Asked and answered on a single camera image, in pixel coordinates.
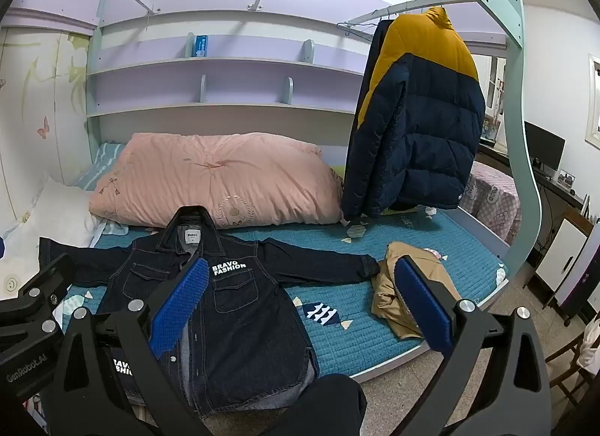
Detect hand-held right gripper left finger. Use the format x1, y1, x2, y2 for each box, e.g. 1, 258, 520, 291
49, 255, 212, 436

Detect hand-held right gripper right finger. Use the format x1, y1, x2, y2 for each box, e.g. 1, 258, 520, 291
394, 255, 554, 436

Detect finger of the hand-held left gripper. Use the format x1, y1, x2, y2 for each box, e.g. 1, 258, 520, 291
16, 253, 78, 306

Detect dark denim jacket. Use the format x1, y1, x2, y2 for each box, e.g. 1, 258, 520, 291
37, 205, 381, 420

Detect dark blue clothes pile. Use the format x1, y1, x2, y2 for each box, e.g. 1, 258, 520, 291
340, 7, 486, 221

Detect tan folded garment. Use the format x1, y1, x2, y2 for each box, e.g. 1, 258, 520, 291
371, 241, 462, 340

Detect white pillow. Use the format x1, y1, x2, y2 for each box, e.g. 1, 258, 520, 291
0, 173, 106, 301

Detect teal quilted bed mat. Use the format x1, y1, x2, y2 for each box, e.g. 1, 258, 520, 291
61, 208, 509, 371

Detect pink checkered cloth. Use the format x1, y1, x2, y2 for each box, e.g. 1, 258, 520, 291
458, 160, 522, 245

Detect blue striped bed sheet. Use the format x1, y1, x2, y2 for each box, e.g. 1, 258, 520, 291
70, 141, 129, 193

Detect pink quilt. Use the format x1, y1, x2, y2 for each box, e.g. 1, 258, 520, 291
88, 132, 345, 229

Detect person's dark trouser leg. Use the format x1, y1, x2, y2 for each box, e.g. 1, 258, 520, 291
253, 373, 369, 436

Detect white cabinet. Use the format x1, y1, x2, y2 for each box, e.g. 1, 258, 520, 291
534, 218, 589, 296

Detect wooden chair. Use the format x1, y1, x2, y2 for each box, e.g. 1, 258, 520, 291
546, 314, 600, 406

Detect dark desk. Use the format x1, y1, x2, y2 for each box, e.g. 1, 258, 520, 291
529, 161, 600, 218

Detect white wardrobe with floral decal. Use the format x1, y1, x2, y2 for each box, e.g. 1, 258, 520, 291
0, 23, 101, 221

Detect black computer monitor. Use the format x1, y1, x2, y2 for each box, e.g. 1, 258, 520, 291
524, 121, 566, 171

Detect glass door cabinet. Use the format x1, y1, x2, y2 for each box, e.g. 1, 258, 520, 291
478, 54, 509, 143

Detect window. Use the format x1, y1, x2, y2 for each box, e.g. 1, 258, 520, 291
583, 54, 600, 146

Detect lilac wall shelf unit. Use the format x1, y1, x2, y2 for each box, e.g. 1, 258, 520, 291
85, 9, 376, 120

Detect mint green bed frame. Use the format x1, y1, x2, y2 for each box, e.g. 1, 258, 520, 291
408, 0, 547, 287

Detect wire clothes hanger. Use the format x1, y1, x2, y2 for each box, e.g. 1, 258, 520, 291
336, 18, 383, 40

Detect white clothes rail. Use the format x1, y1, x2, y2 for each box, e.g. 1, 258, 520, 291
344, 0, 474, 26

